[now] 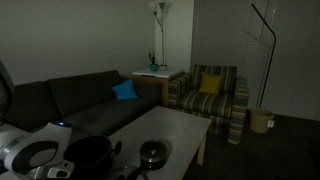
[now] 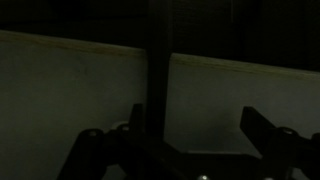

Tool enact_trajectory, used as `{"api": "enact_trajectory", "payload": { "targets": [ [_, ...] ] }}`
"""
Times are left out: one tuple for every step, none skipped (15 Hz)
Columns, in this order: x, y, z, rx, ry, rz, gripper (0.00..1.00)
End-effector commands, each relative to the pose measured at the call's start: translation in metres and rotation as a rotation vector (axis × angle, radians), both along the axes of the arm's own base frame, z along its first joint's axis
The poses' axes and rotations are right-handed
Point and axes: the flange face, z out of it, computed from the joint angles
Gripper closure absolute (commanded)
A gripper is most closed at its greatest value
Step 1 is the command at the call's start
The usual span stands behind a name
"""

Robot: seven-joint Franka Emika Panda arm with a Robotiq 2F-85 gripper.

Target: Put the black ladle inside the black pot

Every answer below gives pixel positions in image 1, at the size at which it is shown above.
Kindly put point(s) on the blue throw pillow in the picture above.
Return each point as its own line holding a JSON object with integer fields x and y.
{"x": 125, "y": 91}

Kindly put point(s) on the striped armchair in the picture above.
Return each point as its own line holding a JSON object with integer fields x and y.
{"x": 206, "y": 103}

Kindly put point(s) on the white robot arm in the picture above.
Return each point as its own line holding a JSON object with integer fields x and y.
{"x": 43, "y": 136}

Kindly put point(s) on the dark grey sofa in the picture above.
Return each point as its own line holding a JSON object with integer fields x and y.
{"x": 96, "y": 96}

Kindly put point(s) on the thin black floor lamp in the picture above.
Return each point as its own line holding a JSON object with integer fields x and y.
{"x": 270, "y": 56}

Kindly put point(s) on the beige waste basket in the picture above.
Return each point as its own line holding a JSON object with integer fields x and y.
{"x": 260, "y": 120}

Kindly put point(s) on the window blinds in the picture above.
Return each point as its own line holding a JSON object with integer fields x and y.
{"x": 233, "y": 40}

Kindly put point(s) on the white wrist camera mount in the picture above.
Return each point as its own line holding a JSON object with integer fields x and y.
{"x": 55, "y": 171}

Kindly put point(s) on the black pot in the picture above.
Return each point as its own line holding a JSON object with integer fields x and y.
{"x": 91, "y": 155}

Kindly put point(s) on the white floor lamp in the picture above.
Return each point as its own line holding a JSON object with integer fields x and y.
{"x": 162, "y": 40}

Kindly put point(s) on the potted plant teal pot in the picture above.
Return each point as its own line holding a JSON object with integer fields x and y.
{"x": 153, "y": 66}

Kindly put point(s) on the yellow throw pillow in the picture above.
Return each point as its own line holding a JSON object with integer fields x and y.
{"x": 211, "y": 83}

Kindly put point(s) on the wooden side table white top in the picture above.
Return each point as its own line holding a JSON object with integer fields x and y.
{"x": 156, "y": 78}

